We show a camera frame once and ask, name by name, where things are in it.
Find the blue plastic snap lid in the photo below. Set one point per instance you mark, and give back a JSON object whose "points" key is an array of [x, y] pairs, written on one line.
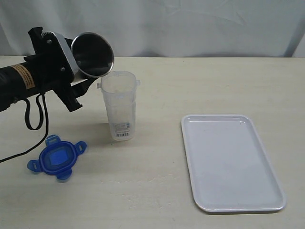
{"points": [[57, 158]]}

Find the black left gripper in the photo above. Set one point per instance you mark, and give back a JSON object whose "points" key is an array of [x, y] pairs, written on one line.
{"points": [[53, 70]]}

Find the stainless steel cup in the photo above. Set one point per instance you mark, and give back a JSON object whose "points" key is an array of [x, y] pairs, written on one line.
{"points": [[93, 54]]}

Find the clear tall plastic container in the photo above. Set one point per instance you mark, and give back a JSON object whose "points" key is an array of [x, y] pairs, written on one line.
{"points": [[119, 94]]}

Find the white rectangular plastic tray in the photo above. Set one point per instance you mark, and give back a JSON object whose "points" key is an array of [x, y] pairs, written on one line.
{"points": [[228, 166]]}

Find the white backdrop curtain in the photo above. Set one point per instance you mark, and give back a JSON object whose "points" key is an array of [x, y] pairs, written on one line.
{"points": [[163, 28]]}

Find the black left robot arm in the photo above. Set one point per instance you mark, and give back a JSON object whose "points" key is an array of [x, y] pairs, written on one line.
{"points": [[18, 82]]}

